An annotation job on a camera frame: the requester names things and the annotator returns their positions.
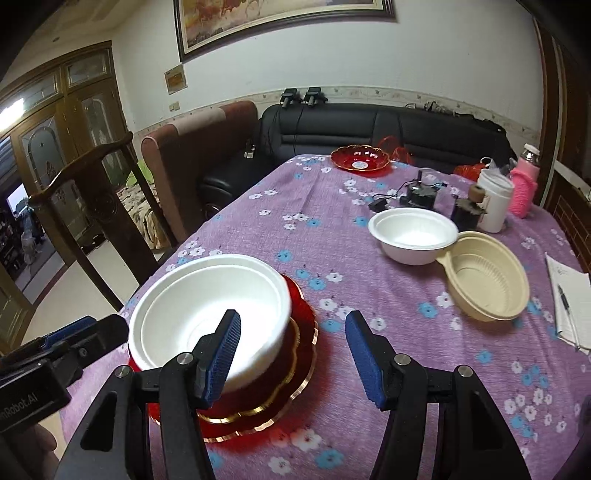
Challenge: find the lined paper notebook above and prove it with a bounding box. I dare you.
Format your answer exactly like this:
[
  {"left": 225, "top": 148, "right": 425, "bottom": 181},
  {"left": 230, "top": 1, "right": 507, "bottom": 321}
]
[{"left": 545, "top": 251, "right": 591, "bottom": 356}]

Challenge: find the beige plastic bowl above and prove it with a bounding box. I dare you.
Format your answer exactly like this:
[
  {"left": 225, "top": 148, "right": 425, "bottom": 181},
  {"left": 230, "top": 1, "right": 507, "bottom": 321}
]
[{"left": 436, "top": 231, "right": 531, "bottom": 322}]

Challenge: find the wooden glass panel door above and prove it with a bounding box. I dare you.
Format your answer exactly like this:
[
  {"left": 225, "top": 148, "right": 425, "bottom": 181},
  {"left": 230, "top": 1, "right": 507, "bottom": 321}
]
[{"left": 0, "top": 41, "right": 134, "bottom": 324}]

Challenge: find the grey pen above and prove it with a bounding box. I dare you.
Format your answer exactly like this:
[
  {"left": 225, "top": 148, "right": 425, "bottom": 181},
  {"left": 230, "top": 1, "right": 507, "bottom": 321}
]
[{"left": 556, "top": 284, "right": 581, "bottom": 354}]

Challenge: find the purple floral tablecloth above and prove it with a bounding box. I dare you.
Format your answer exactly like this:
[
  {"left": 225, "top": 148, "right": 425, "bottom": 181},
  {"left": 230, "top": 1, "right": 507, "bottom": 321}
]
[{"left": 58, "top": 154, "right": 591, "bottom": 480}]

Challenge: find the orange red bag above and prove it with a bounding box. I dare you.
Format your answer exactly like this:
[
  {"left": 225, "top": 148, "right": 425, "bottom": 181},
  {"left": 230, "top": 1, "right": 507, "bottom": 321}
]
[{"left": 454, "top": 157, "right": 495, "bottom": 181}]

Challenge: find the red glass plate gold rim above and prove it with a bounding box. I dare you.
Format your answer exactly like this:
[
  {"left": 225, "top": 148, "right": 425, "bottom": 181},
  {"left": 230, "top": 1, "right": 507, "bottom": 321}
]
[
  {"left": 127, "top": 272, "right": 319, "bottom": 425},
  {"left": 330, "top": 144, "right": 391, "bottom": 175},
  {"left": 148, "top": 295, "right": 319, "bottom": 444}
]

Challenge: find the large white paper bowl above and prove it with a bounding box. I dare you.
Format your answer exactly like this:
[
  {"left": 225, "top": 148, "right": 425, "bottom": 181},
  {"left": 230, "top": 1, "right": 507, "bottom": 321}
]
[{"left": 128, "top": 254, "right": 293, "bottom": 393}]

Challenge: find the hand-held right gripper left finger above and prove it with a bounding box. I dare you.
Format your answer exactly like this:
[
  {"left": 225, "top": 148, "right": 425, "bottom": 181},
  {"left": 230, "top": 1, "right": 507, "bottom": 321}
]
[{"left": 55, "top": 308, "right": 243, "bottom": 480}]

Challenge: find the white lidded cup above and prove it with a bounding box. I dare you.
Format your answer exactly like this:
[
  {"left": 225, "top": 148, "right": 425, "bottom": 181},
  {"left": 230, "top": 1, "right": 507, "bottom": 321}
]
[{"left": 475, "top": 168, "right": 515, "bottom": 234}]

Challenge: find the black electronic device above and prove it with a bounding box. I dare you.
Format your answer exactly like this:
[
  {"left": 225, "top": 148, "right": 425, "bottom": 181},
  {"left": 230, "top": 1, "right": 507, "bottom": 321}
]
[{"left": 399, "top": 171, "right": 448, "bottom": 210}]

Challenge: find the small wall plaque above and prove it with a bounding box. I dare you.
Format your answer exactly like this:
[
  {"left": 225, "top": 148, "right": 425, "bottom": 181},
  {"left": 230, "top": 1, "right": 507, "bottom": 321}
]
[{"left": 164, "top": 65, "right": 188, "bottom": 94}]

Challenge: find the red plastic bag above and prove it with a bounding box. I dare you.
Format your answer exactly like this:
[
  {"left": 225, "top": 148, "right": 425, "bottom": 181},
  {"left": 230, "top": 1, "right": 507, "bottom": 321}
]
[{"left": 381, "top": 135, "right": 416, "bottom": 164}]

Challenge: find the dark wooden chair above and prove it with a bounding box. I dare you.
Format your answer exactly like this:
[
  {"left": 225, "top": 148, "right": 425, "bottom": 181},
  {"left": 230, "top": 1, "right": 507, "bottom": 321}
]
[{"left": 28, "top": 131, "right": 160, "bottom": 312}]

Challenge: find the wooden sideboard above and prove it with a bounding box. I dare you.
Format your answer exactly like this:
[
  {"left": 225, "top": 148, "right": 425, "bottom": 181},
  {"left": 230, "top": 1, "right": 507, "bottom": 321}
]
[{"left": 540, "top": 157, "right": 591, "bottom": 259}]

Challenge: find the small black gadget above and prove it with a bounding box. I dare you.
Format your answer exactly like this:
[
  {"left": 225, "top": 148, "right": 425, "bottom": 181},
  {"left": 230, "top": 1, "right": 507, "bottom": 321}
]
[{"left": 450, "top": 196, "right": 483, "bottom": 232}]

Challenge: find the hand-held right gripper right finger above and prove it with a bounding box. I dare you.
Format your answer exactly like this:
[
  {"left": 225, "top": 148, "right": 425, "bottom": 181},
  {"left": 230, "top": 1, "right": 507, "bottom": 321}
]
[{"left": 344, "top": 309, "right": 532, "bottom": 480}]

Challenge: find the framed wall painting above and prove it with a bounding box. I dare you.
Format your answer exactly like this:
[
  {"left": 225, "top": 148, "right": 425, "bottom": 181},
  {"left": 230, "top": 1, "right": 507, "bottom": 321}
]
[{"left": 173, "top": 0, "right": 398, "bottom": 64}]

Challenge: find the pink bottle with knitted sleeve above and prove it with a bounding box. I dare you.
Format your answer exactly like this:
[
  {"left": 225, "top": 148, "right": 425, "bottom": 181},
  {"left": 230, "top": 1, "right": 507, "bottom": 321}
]
[{"left": 509, "top": 144, "right": 541, "bottom": 219}]

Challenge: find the brown upholstered armchair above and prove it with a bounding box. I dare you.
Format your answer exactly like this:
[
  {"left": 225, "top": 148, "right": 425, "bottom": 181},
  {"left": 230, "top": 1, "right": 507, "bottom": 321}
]
[{"left": 141, "top": 100, "right": 259, "bottom": 245}]

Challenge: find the black leather sofa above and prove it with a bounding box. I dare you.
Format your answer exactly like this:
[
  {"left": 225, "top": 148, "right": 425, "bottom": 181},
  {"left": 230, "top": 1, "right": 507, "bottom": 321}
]
[{"left": 198, "top": 102, "right": 518, "bottom": 217}]

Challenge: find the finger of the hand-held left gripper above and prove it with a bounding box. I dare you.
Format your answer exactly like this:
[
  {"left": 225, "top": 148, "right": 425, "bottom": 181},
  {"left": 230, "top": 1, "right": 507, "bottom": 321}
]
[
  {"left": 0, "top": 316, "right": 98, "bottom": 365},
  {"left": 46, "top": 314, "right": 130, "bottom": 385}
]

